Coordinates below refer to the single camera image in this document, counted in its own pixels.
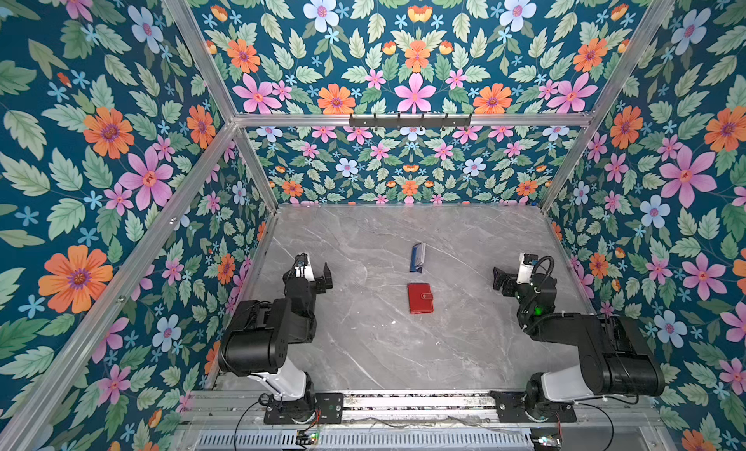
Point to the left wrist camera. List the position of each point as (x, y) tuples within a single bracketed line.
[(302, 267)]

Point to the aluminium front rail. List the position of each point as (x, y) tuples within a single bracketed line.
[(403, 409)]

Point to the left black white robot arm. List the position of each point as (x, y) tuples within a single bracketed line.
[(256, 342)]

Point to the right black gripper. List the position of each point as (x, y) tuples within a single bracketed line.
[(507, 278)]

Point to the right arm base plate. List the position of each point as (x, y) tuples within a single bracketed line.
[(518, 407)]

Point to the white perforated cable tray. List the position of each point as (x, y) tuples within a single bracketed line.
[(365, 439)]

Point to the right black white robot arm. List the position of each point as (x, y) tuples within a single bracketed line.
[(613, 358)]

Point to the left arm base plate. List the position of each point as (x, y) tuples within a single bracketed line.
[(324, 408)]

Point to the black hook rail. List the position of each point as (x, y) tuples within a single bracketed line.
[(396, 121)]

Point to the red card holder wallet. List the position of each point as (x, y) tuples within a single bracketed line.
[(420, 298)]

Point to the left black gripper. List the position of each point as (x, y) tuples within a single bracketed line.
[(318, 277)]

